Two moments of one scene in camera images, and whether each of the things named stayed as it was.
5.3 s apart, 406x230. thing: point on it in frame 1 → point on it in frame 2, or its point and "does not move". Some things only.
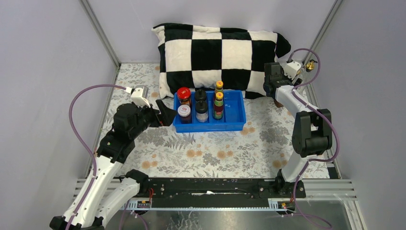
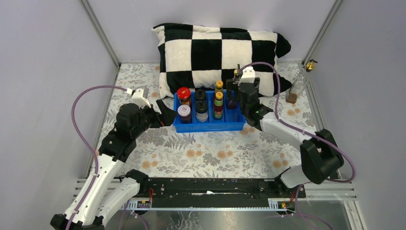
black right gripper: x=286 y=77 → x=256 y=84
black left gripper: x=165 y=119 does not move
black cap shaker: x=200 y=95 does not move
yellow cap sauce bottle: x=219 y=106 does not move
